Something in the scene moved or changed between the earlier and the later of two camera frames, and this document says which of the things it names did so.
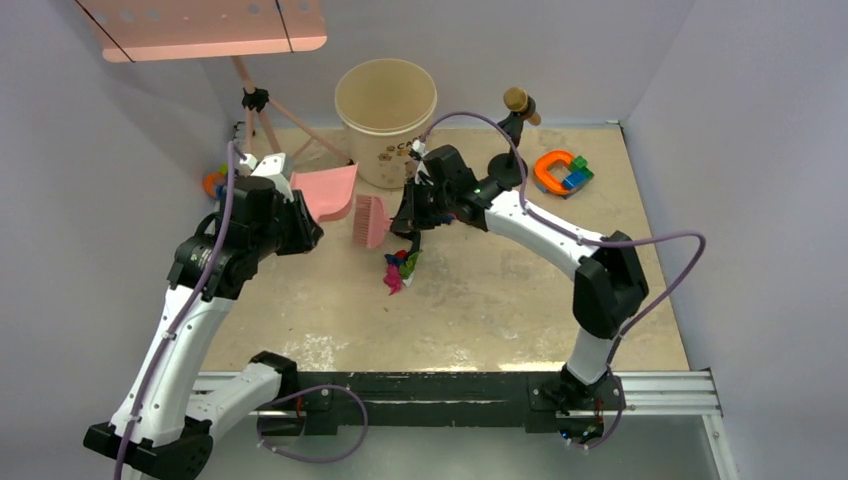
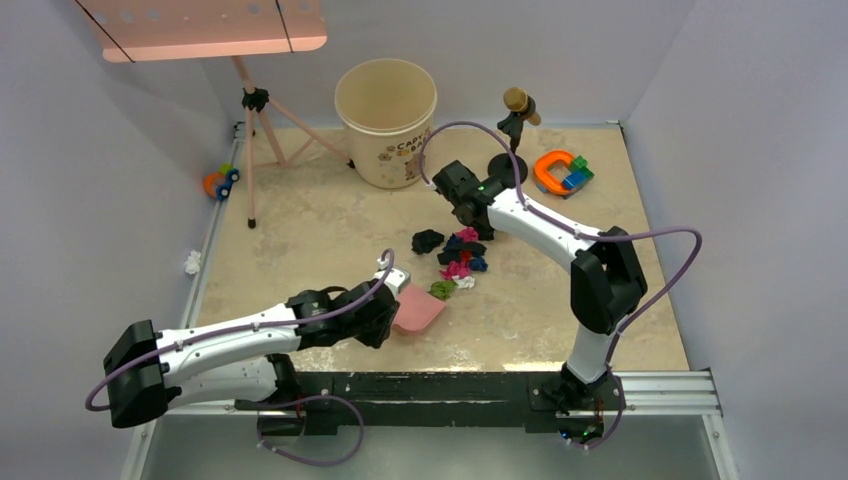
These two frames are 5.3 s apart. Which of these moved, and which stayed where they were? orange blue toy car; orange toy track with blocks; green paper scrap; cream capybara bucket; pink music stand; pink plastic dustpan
Moved: pink plastic dustpan; green paper scrap
Stayed: orange toy track with blocks; orange blue toy car; pink music stand; cream capybara bucket
